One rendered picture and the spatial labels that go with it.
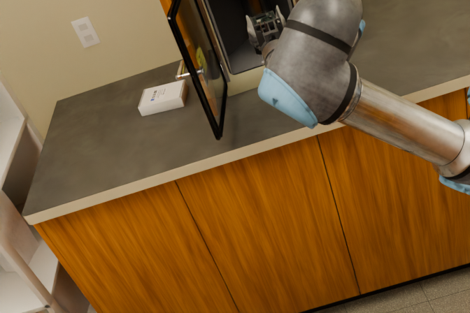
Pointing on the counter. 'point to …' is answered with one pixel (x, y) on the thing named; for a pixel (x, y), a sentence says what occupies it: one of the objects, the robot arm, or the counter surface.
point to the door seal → (190, 57)
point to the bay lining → (224, 4)
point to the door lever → (182, 71)
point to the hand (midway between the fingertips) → (264, 21)
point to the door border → (191, 67)
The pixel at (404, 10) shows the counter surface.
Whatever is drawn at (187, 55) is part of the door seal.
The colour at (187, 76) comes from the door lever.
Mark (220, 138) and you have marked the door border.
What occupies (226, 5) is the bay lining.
